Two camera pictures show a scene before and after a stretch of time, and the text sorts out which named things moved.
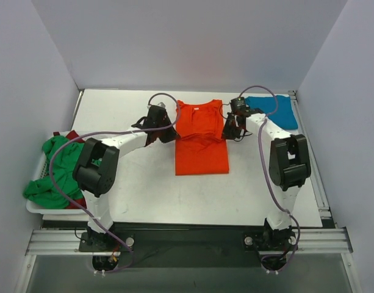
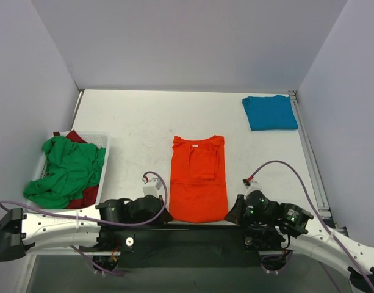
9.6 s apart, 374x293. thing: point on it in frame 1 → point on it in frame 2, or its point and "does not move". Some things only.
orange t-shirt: [200, 148] → [198, 186]
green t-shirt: [41, 191] does not move
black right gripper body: [229, 127] → [237, 212]
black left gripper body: [167, 133] → [160, 212]
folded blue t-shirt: [284, 118] does not move
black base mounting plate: [189, 245] does not move
